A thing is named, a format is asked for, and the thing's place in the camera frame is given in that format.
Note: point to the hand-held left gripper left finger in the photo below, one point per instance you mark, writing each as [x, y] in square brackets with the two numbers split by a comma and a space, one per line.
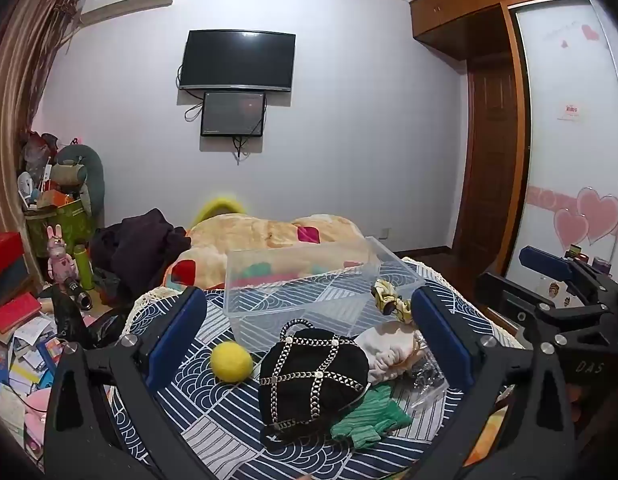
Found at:
[176, 332]

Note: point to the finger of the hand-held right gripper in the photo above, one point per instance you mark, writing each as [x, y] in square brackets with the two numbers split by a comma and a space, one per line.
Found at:
[504, 296]
[544, 262]

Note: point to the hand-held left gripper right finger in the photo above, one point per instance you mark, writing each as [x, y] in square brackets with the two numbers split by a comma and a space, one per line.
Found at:
[441, 342]

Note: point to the clear plastic storage bin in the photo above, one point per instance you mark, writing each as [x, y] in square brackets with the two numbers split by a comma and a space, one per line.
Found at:
[309, 307]

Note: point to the clear plastic bag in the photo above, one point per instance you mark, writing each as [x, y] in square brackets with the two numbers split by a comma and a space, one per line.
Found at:
[429, 377]

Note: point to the cream white cloth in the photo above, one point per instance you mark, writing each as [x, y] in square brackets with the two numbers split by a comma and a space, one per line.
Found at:
[389, 350]

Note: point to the yellow felt ball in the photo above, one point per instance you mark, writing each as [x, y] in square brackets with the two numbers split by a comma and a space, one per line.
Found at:
[232, 361]

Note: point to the yellow patterned scrunchie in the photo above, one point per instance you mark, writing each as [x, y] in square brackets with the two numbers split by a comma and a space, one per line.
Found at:
[389, 300]

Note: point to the green knit glove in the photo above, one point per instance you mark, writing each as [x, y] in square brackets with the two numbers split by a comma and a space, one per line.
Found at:
[374, 412]

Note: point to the dark clothes pile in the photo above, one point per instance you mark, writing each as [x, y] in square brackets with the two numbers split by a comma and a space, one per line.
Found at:
[134, 245]

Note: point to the green bottle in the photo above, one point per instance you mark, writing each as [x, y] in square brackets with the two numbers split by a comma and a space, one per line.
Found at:
[84, 267]

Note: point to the white heart wardrobe door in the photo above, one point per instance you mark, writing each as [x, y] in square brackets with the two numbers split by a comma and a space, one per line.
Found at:
[559, 150]

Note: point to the brown wooden door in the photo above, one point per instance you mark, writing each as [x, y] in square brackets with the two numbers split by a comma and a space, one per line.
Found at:
[489, 160]

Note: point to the yellow green pillow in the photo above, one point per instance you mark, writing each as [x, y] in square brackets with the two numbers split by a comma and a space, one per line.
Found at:
[219, 206]

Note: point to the orange plush blanket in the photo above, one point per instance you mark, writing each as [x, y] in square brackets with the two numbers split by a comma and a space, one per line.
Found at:
[269, 235]

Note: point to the pink rabbit toy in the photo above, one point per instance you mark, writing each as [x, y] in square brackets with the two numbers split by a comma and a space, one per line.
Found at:
[60, 257]

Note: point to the green storage box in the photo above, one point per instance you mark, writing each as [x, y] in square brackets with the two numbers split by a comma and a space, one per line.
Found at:
[64, 230]

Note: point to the red book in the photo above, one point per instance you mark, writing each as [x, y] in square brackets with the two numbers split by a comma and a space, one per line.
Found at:
[16, 314]

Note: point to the pile of books and papers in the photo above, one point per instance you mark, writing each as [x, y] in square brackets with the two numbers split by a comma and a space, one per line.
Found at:
[19, 375]

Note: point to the red box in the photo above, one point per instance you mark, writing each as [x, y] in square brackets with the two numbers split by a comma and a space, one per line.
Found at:
[6, 255]

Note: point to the grey green plush toy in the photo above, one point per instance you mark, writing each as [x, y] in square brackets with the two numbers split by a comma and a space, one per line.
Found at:
[81, 170]

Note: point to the wooden overhead cabinet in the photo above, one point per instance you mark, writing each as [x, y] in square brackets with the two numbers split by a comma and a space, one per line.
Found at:
[469, 5]

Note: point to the striped brown curtain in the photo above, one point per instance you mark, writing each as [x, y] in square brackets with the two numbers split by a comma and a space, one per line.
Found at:
[24, 85]

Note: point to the white wall outlet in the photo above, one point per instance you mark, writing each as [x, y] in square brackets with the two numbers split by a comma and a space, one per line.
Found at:
[384, 233]

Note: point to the small black wall monitor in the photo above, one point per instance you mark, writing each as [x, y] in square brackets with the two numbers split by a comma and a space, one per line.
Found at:
[233, 113]

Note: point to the black wall television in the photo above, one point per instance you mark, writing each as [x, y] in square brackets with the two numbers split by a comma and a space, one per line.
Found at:
[237, 60]

